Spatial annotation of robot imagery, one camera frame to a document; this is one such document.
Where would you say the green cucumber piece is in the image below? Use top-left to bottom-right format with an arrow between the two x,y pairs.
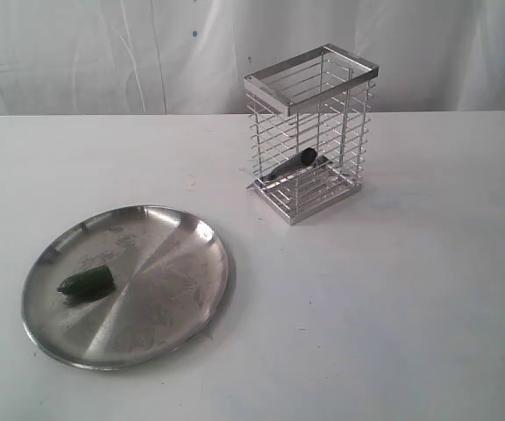
56,265 -> 115,302

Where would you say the black handled serrated knife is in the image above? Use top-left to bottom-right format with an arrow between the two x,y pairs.
245,147 -> 336,189

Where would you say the white backdrop curtain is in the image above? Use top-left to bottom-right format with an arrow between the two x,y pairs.
0,1 -> 505,115

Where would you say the chrome wire utensil basket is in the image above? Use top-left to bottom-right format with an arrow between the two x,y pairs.
244,44 -> 380,225

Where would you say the round stainless steel plate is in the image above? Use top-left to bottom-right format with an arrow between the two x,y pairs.
21,205 -> 231,371

